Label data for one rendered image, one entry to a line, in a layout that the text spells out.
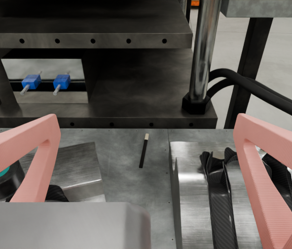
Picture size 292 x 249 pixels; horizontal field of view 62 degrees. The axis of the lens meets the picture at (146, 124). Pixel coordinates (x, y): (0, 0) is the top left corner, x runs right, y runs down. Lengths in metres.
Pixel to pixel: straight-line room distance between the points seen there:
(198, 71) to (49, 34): 0.49
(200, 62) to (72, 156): 0.48
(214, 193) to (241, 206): 0.05
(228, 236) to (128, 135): 0.42
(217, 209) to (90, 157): 0.27
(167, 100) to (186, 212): 0.58
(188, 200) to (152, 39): 0.54
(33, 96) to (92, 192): 0.58
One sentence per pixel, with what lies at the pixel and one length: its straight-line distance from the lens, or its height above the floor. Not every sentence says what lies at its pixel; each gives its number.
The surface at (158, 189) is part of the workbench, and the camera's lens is 0.60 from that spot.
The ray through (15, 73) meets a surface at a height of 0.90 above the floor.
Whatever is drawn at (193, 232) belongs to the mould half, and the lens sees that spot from 0.44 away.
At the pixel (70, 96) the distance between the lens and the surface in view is 0.95.
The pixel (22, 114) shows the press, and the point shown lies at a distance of 0.96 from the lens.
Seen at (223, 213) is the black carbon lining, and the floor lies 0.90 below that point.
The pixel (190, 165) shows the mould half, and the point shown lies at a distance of 0.48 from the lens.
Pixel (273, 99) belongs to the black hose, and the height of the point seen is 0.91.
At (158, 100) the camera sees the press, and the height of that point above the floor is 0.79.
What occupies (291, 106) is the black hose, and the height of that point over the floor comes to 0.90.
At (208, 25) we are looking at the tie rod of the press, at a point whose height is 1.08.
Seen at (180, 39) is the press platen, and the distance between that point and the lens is 0.83.
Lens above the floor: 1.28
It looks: 37 degrees down
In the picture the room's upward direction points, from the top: straight up
